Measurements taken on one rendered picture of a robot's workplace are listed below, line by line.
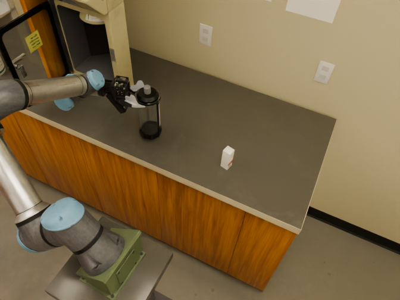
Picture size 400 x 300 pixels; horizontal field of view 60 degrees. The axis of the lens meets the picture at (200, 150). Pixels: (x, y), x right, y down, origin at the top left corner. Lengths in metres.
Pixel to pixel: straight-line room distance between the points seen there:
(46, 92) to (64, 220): 0.42
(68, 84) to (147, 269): 0.70
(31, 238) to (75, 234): 0.17
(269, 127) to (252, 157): 0.22
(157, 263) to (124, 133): 0.66
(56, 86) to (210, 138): 0.74
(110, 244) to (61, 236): 0.15
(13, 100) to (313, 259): 2.01
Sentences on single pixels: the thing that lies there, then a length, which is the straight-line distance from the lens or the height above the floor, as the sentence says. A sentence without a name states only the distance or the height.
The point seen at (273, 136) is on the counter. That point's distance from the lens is 1.71.
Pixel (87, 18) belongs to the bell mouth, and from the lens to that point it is 1.71.
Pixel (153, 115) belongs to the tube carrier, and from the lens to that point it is 1.48.
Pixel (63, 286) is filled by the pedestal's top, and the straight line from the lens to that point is 1.35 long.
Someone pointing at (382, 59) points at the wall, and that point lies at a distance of 1.73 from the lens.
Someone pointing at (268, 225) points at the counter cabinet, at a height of 0.82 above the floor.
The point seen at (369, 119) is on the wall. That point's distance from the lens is 1.92.
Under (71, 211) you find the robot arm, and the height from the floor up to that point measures 1.26.
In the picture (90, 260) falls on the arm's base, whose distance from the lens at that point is 1.15.
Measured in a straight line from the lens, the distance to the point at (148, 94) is 1.44.
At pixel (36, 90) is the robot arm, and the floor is 1.43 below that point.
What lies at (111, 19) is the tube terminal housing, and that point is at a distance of 1.60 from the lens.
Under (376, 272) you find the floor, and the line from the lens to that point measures 2.63.
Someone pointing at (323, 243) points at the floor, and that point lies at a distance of 2.57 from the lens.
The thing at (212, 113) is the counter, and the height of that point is 0.94.
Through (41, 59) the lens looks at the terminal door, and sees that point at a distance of 1.81.
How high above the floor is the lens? 2.17
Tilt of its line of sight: 50 degrees down
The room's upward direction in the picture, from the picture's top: 5 degrees clockwise
